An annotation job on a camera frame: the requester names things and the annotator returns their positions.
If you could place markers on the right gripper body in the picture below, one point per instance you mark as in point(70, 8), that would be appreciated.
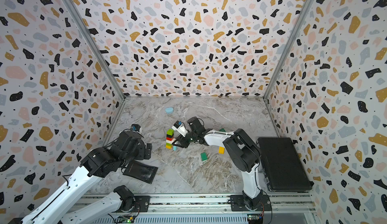
point(190, 138)

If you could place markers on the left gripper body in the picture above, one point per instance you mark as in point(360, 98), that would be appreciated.
point(140, 153)

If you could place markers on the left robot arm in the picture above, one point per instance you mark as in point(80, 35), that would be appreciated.
point(92, 169)

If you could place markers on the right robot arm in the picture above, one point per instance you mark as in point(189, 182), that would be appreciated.
point(242, 150)

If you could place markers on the green square lego brick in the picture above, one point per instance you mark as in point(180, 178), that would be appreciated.
point(204, 157)

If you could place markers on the yellow lego brick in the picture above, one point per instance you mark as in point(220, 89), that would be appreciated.
point(221, 150)

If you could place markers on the light blue round puck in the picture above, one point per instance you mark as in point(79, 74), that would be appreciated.
point(169, 110)

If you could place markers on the green circuit board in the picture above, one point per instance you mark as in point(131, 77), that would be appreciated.
point(127, 219)

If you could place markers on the black hard case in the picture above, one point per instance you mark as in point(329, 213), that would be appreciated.
point(282, 167)

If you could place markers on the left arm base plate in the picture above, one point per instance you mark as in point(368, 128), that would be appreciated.
point(135, 204)

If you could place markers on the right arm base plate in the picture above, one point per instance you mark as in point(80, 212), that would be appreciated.
point(243, 203)

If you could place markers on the aluminium frame rail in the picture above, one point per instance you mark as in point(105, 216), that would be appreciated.
point(211, 209)

